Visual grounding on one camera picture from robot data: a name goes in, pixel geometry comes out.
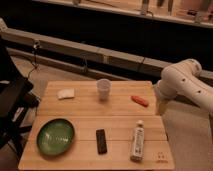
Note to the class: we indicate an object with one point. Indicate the orange carrot toy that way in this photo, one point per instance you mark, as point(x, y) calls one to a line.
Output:
point(140, 101)

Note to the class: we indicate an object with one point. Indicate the black chair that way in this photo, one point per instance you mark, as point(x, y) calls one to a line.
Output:
point(15, 100)

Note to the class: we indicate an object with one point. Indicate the white glue bottle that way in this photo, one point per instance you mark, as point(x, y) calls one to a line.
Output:
point(138, 142)

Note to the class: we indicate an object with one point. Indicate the black remote control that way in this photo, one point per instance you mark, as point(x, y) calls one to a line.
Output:
point(101, 141)

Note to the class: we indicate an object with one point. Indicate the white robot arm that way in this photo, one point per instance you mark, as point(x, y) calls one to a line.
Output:
point(182, 78)

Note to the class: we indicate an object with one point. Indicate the green ceramic bowl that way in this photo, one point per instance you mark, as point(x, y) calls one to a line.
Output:
point(55, 137)

